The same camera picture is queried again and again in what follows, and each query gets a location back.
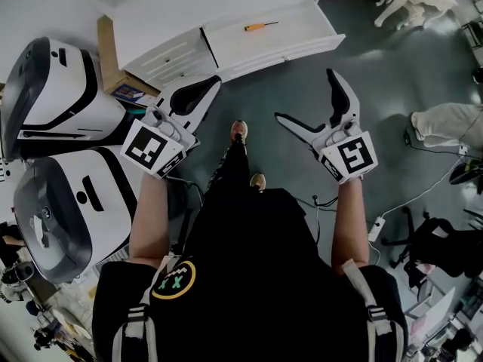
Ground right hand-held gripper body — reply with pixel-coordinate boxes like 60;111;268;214
312;116;380;186

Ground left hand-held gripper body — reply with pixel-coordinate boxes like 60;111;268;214
119;103;202;181

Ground white drawer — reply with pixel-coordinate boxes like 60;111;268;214
199;0;347;81
122;28;220;91

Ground orange screwdriver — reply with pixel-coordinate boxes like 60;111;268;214
243;20;280;33

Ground person's right forearm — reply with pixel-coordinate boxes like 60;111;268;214
330;177;371;275

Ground person's left forearm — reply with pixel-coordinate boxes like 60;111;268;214
128;173;171;270

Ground closed white drawer front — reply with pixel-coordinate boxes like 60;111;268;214
122;28;220;91

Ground person's left shoe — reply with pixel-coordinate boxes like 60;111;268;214
230;119;249;155

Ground person's shoe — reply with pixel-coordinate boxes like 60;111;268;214
249;172;267;195
230;119;249;155

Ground person's black trousers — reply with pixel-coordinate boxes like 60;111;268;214
203;133;252;204

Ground brown cardboard box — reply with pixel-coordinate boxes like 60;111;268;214
96;14;160;103

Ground person's right shoe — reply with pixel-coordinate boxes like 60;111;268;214
249;172;267;195

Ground white power strip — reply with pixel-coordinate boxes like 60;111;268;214
367;216;387;243

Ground white cabinet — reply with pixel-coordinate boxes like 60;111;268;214
91;0;324;91

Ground white and black robot shell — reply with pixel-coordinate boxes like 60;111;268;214
0;36;128;162

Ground white and grey robot shell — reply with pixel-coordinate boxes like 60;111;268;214
12;145;186;284

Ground black office chair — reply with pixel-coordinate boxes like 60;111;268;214
380;205;483;290

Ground person's black shirt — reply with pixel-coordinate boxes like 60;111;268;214
91;187;411;362

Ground white board panel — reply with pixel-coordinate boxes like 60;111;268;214
403;287;457;350

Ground black floor cable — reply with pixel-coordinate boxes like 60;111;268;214
310;194;340;213

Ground thin black cable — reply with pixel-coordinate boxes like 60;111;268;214
402;125;469;158

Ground white floor cable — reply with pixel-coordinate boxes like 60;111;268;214
378;155;468;221

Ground grey backpack strap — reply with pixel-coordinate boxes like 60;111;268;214
112;256;159;362
340;259;407;362

